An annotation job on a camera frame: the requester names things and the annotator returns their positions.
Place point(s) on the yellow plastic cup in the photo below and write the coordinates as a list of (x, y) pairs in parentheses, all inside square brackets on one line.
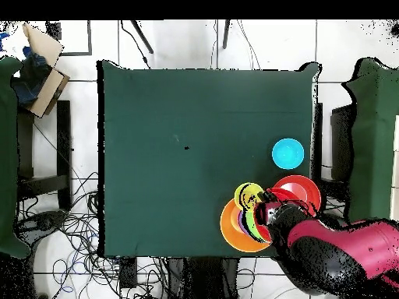
[(241, 193)]

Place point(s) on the small blue plastic bowl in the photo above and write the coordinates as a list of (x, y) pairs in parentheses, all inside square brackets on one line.
[(241, 221)]

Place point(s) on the green plastic bowl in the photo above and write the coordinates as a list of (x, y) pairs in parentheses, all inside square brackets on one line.
[(251, 221)]

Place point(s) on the large orange plastic bowl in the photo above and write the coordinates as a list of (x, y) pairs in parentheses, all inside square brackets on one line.
[(230, 236)]

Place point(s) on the large red plastic bowl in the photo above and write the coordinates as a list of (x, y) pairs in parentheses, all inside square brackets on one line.
[(264, 233), (304, 187)]

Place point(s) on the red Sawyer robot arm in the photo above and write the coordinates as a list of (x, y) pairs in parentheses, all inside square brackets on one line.
[(358, 246)]

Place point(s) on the white box stack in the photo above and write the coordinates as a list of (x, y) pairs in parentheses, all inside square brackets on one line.
[(396, 174)]

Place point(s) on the dark green tablecloth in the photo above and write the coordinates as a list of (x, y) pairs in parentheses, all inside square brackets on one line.
[(187, 99)]

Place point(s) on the small cyan plastic bowl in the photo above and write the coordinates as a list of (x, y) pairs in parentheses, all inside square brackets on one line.
[(288, 154)]

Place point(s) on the black tripod leg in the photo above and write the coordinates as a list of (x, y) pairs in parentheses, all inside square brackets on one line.
[(226, 34), (141, 36)]

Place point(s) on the black stool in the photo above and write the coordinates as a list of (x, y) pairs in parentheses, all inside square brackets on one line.
[(64, 140)]

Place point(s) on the cardboard box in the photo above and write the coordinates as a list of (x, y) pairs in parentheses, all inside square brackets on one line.
[(46, 90)]

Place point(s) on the green cloth covered side table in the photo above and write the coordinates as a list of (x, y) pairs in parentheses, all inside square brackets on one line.
[(374, 155), (7, 155)]

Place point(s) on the dark blue cloth bag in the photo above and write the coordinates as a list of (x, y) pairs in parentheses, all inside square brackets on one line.
[(31, 78)]

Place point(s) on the black floor frame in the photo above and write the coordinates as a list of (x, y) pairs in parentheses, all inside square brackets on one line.
[(89, 40)]

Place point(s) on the black pedestal foot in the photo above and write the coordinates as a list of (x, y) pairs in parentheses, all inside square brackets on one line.
[(40, 221)]

